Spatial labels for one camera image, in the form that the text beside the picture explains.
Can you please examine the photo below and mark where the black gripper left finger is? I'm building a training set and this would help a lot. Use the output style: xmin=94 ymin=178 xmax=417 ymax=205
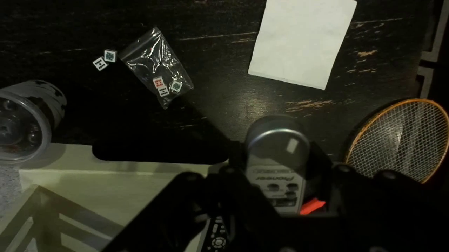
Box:
xmin=102 ymin=140 xmax=264 ymax=252

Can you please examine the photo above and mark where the white ornate shelf unit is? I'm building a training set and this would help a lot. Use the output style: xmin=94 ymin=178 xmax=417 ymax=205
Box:
xmin=0 ymin=142 xmax=226 ymax=252

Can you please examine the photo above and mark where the clear plastic bag with dice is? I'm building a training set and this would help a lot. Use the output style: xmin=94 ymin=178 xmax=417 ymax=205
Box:
xmin=118 ymin=26 xmax=195 ymax=111

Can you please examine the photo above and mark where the black remote control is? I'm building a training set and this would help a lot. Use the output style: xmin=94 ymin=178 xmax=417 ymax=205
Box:
xmin=201 ymin=212 xmax=233 ymax=252

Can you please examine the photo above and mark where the small white die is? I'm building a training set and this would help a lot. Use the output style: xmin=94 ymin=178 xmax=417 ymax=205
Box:
xmin=91 ymin=56 xmax=109 ymax=72
xmin=102 ymin=48 xmax=118 ymax=63

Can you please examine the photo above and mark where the white paper sheet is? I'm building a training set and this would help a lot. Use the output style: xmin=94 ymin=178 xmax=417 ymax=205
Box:
xmin=247 ymin=0 xmax=359 ymax=91

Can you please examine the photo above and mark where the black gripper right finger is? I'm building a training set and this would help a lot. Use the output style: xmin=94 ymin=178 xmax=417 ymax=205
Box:
xmin=299 ymin=139 xmax=449 ymax=252

